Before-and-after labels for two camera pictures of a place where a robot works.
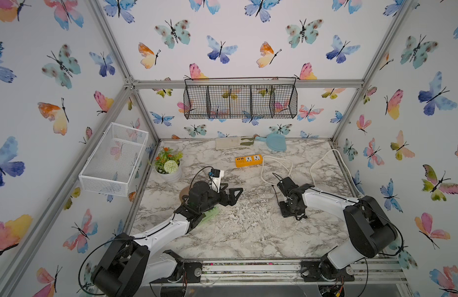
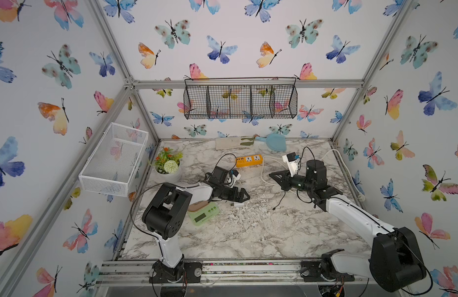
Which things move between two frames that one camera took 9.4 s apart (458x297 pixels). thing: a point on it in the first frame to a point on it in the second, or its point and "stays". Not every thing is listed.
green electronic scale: x=210 y=215 stays
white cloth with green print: x=233 y=142 stays
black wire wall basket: x=240 y=98 stays
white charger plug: x=216 y=177 to x=236 y=176
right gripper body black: x=287 y=210 to x=299 y=182
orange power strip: x=248 y=161 stays
